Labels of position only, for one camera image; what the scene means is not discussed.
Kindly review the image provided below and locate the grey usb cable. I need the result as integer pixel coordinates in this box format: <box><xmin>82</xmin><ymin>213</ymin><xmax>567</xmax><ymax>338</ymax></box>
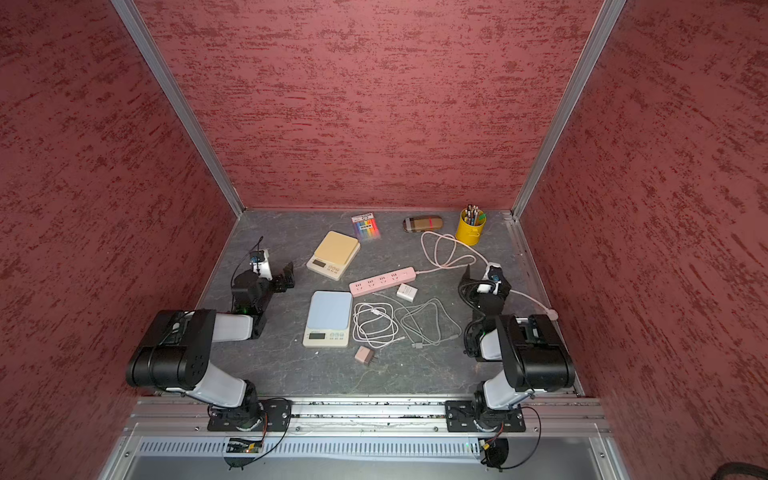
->
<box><xmin>392</xmin><ymin>298</ymin><xmax>463</xmax><ymax>349</ymax></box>

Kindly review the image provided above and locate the pink power strip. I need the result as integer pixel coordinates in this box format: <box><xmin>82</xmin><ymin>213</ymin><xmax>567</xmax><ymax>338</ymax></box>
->
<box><xmin>349</xmin><ymin>267</ymin><xmax>416</xmax><ymax>298</ymax></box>

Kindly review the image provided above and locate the white charger adapter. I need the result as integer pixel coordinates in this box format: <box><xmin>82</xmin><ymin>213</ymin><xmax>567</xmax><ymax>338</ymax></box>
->
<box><xmin>396</xmin><ymin>284</ymin><xmax>418</xmax><ymax>302</ymax></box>

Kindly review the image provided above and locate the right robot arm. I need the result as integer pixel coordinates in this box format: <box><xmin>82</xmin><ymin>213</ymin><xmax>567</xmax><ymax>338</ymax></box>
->
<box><xmin>457</xmin><ymin>264</ymin><xmax>576</xmax><ymax>433</ymax></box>

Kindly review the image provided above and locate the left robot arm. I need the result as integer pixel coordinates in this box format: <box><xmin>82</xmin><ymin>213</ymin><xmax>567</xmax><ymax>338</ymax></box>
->
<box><xmin>126</xmin><ymin>263</ymin><xmax>295</xmax><ymax>433</ymax></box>

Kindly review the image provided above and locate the beige kitchen scale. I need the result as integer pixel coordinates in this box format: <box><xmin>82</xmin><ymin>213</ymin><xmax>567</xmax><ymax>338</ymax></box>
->
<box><xmin>306</xmin><ymin>231</ymin><xmax>361</xmax><ymax>281</ymax></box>

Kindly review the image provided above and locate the blue top kitchen scale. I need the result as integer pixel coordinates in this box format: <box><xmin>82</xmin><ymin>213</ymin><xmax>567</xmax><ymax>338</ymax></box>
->
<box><xmin>302</xmin><ymin>291</ymin><xmax>353</xmax><ymax>348</ymax></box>

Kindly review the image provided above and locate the yellow pen cup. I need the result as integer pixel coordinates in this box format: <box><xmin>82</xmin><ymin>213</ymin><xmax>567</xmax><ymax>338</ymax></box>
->
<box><xmin>456</xmin><ymin>204</ymin><xmax>487</xmax><ymax>246</ymax></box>

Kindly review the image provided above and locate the colourful highlighter pack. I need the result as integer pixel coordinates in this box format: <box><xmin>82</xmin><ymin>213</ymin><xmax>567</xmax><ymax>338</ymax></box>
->
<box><xmin>351</xmin><ymin>213</ymin><xmax>381</xmax><ymax>242</ymax></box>

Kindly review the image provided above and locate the brown pencil case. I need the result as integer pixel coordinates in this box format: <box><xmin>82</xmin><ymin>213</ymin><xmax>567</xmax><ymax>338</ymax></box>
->
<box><xmin>403</xmin><ymin>215</ymin><xmax>444</xmax><ymax>233</ymax></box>

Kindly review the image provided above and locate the pink charger adapter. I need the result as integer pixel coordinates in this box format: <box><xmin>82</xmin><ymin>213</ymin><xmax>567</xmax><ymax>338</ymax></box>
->
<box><xmin>354</xmin><ymin>346</ymin><xmax>375</xmax><ymax>365</ymax></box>

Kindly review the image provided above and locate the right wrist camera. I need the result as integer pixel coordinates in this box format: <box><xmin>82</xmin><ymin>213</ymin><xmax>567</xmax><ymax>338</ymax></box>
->
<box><xmin>477</xmin><ymin>262</ymin><xmax>503</xmax><ymax>295</ymax></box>

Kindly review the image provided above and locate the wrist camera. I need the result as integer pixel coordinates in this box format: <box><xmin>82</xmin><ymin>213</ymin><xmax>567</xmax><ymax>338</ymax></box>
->
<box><xmin>477</xmin><ymin>262</ymin><xmax>503</xmax><ymax>295</ymax></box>
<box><xmin>249</xmin><ymin>249</ymin><xmax>273</xmax><ymax>281</ymax></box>

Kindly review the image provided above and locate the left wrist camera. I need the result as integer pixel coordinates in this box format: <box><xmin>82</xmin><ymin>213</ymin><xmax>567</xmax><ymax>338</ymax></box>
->
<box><xmin>249</xmin><ymin>249</ymin><xmax>273</xmax><ymax>281</ymax></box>

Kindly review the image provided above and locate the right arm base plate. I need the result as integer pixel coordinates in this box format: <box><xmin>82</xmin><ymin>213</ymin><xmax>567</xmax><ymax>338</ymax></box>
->
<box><xmin>444</xmin><ymin>400</ymin><xmax>526</xmax><ymax>433</ymax></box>

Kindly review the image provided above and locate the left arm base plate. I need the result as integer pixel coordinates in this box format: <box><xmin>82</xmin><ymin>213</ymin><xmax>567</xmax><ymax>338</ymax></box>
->
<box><xmin>207</xmin><ymin>397</ymin><xmax>293</xmax><ymax>434</ymax></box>

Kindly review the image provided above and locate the aluminium front rail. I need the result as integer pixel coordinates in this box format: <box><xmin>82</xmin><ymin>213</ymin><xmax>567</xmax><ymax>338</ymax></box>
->
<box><xmin>122</xmin><ymin>395</ymin><xmax>613</xmax><ymax>439</ymax></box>

